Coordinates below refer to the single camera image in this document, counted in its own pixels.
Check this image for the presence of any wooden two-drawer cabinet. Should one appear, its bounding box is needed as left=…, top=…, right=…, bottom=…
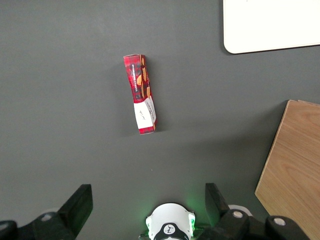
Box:
left=254, top=99, right=320, bottom=240

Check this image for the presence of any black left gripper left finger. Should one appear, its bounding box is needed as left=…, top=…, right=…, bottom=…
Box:
left=17, top=184, right=94, bottom=240

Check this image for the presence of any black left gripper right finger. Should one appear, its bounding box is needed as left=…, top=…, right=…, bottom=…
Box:
left=204, top=182, right=253, bottom=240

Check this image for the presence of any cream rectangular tray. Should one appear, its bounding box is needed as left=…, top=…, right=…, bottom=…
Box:
left=223, top=0, right=320, bottom=55

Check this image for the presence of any red plaid cookie box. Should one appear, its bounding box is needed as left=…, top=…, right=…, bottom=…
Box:
left=123, top=53, right=159, bottom=136

